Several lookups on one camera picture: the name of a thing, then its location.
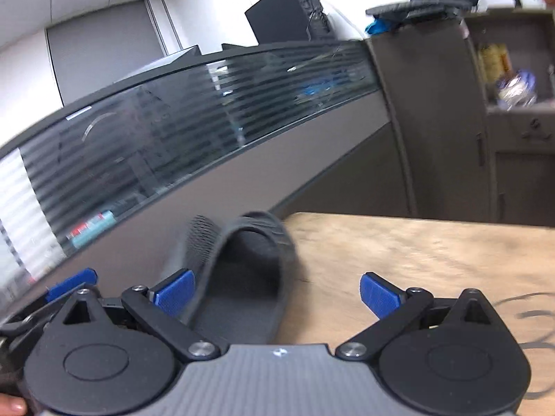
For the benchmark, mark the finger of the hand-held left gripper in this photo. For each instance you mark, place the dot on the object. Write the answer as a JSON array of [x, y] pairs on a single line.
[[71, 281]]

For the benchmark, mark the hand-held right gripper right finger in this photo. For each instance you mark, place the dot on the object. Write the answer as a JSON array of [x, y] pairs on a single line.
[[379, 294]]

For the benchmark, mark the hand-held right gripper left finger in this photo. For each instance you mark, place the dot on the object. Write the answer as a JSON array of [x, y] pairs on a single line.
[[175, 293]]

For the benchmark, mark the dark grey slide slipper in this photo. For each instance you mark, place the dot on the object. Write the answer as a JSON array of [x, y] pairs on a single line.
[[243, 281]]

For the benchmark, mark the person's left hand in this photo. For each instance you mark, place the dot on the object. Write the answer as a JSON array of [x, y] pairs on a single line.
[[11, 404]]

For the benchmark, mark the red and teal box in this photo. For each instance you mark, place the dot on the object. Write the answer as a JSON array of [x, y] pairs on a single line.
[[90, 227]]

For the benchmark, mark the grey glass office partition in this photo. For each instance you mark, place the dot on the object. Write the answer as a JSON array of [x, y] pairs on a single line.
[[182, 156]]

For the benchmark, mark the grey shelf cabinet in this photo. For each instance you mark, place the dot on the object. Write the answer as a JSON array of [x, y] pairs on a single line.
[[527, 147]]

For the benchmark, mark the shiny packet on shelf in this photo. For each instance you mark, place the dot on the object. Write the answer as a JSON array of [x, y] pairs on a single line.
[[517, 89]]

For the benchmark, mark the yellow packet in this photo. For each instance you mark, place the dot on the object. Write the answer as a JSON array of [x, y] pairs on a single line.
[[493, 63]]

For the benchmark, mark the blue cloth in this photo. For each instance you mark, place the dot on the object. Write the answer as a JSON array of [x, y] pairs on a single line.
[[376, 26]]

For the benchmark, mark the black computer tower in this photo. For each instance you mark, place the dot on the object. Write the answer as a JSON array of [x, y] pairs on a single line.
[[288, 11]]

